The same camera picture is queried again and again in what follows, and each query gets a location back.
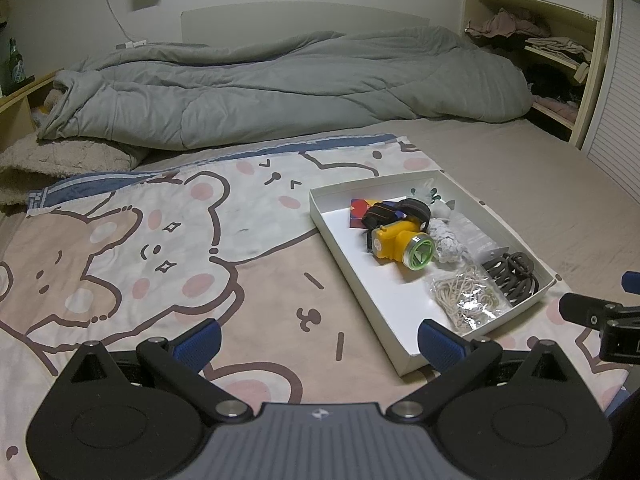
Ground grey foil packet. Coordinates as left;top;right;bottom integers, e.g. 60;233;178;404
452;212;511;261

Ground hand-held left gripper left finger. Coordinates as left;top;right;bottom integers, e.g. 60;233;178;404
60;318;256;423

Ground cartoon bear printed blanket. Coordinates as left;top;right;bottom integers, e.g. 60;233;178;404
0;132;631;461

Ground wooden bedside ledge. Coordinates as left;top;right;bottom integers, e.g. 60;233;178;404
0;72;63;153

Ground grey white yarn ball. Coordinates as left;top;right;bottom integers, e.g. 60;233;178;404
429;217;468;263

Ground beige pillow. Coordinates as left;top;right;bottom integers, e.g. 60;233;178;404
0;135;146;208

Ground pink crumpled clothes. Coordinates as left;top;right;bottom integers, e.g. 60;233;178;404
465;8;551;38

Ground pink folded clothes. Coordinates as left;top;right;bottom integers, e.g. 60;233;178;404
532;97;581;118

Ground white louvred door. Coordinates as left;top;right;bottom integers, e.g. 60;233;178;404
582;0;640;191

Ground yellow headlamp with dark strap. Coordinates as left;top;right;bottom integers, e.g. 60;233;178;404
361;199;435;271

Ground cream shelf unit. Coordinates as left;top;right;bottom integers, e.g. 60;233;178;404
460;0;613;150

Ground white cardboard box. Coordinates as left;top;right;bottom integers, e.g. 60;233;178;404
308;169;557;377

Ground dark clothes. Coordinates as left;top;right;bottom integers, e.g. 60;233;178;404
524;60;588;103

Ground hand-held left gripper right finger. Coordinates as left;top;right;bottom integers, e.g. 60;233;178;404
387;319;583;423

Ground green glass bottle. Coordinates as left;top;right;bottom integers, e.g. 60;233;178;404
6;37;26;86

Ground beige folded clothes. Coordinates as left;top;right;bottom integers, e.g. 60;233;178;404
525;36;593;63

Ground clear bag of rubber bands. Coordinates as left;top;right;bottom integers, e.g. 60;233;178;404
426;265;513;333

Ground white cable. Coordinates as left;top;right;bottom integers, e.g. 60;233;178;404
95;0;133;46

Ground brown hair claw clip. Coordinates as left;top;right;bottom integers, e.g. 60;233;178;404
482;250;543;308

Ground bed with beige sheet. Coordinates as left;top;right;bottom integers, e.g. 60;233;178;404
0;115;640;461

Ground grey duvet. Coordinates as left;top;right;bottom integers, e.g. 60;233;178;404
37;25;533;151

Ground red blue card box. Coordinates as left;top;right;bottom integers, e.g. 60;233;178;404
346;197;386;230

